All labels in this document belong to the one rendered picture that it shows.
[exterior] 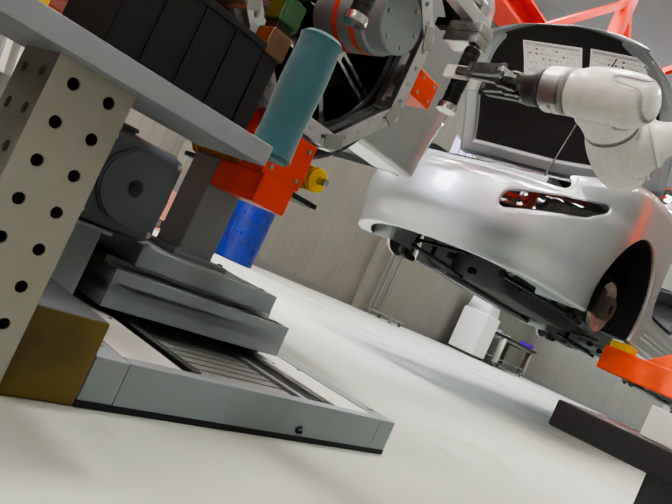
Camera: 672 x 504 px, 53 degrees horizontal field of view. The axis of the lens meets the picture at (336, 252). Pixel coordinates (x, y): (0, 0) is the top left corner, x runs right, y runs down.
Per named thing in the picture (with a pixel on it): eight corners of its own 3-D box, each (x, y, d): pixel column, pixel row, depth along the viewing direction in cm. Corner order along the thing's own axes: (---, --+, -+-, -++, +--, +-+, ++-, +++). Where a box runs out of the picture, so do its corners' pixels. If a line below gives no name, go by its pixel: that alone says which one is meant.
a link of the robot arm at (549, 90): (571, 124, 132) (544, 120, 136) (590, 82, 132) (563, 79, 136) (554, 102, 125) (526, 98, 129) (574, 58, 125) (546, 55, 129)
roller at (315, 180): (251, 172, 176) (261, 152, 176) (328, 199, 156) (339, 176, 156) (235, 163, 172) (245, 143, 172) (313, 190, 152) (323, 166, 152)
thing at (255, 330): (194, 309, 189) (208, 277, 189) (274, 360, 165) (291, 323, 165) (25, 255, 152) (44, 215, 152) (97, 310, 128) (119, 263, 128)
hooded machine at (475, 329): (458, 350, 1714) (483, 293, 1720) (482, 362, 1673) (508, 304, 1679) (446, 345, 1648) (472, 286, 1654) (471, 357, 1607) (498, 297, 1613)
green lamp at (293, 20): (280, 32, 101) (291, 8, 101) (297, 34, 98) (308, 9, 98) (261, 17, 98) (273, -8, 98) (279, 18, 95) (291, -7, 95)
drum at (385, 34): (337, 62, 157) (363, 7, 157) (407, 72, 143) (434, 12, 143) (298, 28, 147) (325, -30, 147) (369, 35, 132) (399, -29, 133)
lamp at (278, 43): (265, 62, 101) (277, 38, 101) (282, 65, 98) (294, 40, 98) (247, 48, 98) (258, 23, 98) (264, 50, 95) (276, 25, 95)
